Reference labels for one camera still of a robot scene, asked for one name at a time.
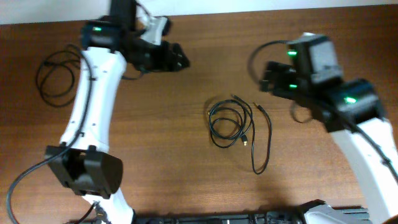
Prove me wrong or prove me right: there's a thin black USB cable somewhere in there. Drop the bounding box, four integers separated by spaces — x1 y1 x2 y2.
231 95 274 175

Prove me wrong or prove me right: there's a short black USB cable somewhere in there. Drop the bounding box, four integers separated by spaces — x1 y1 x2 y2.
208 99 249 149

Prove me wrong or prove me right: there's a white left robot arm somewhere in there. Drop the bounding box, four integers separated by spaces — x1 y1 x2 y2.
45 1 190 223

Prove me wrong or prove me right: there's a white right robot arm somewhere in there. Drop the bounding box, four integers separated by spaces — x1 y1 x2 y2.
259 33 397 223

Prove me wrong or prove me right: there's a thick black USB cable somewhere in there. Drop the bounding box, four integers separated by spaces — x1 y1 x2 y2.
35 43 83 108

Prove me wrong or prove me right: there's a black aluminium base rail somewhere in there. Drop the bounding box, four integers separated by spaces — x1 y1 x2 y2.
133 200 371 224

